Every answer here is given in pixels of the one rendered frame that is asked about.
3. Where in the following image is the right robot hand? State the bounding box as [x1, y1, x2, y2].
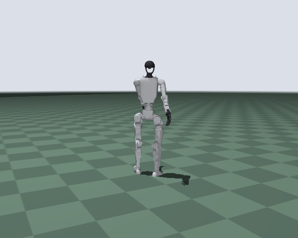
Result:
[166, 109, 171, 126]

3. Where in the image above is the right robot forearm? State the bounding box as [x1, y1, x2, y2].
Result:
[162, 95, 169, 114]

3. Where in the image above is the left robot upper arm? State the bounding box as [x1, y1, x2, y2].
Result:
[134, 78, 140, 97]

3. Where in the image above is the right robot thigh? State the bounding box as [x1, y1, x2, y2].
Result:
[151, 114, 163, 150]

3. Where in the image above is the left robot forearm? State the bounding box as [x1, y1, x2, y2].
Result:
[138, 96, 146, 107]

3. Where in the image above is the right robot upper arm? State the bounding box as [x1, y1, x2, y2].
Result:
[157, 78, 166, 101]

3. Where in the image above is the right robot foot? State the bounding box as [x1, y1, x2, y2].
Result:
[152, 171, 164, 177]

